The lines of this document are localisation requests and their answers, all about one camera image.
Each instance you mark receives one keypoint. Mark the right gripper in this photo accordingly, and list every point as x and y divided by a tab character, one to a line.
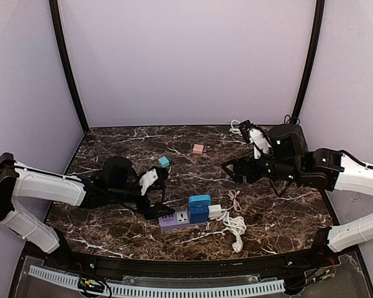
250	166

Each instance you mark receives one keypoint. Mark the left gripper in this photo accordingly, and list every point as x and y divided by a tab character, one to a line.
146	202

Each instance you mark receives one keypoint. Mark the purple power strip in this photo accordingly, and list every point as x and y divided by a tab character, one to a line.
178	220

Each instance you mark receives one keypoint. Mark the white charger cube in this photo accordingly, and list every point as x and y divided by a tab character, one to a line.
214	211

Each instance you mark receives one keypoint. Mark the dark blue cube socket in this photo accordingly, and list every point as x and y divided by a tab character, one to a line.
198	215

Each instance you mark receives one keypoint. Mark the blue adapter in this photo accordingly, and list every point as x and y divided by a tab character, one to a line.
199	201

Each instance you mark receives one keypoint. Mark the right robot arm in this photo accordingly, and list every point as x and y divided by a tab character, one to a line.
281	153

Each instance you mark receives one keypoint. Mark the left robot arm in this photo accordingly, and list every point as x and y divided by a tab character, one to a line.
116	183

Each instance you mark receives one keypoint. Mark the small teal plug adapter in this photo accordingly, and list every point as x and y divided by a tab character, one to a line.
165	161

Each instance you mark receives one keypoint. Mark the pink charger cube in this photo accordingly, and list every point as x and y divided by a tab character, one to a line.
200	149

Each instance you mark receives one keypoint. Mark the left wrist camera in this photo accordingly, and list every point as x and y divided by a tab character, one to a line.
153	179

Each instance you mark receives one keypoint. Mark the white slotted cable duct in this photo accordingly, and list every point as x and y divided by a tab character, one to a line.
130	286

